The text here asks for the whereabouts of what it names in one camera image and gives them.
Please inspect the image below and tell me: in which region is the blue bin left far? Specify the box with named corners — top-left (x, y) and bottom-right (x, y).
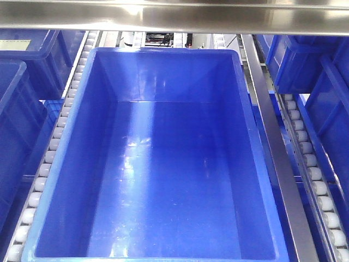
top-left (1, 29), bottom-right (85, 100)

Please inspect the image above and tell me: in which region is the blue bin right near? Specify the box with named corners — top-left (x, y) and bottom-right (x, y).
top-left (296, 38), bottom-right (349, 192)

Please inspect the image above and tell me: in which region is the blue bin right far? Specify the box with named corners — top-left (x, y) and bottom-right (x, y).
top-left (256, 34), bottom-right (346, 94)

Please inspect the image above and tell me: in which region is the blue bin left near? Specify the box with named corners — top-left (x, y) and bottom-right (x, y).
top-left (1, 59), bottom-right (47, 226)

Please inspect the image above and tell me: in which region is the right steel roller shelf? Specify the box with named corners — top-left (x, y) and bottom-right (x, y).
top-left (1, 1), bottom-right (348, 261)

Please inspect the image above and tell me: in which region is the large blue central bin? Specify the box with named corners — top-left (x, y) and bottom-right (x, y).
top-left (22, 47), bottom-right (289, 261)

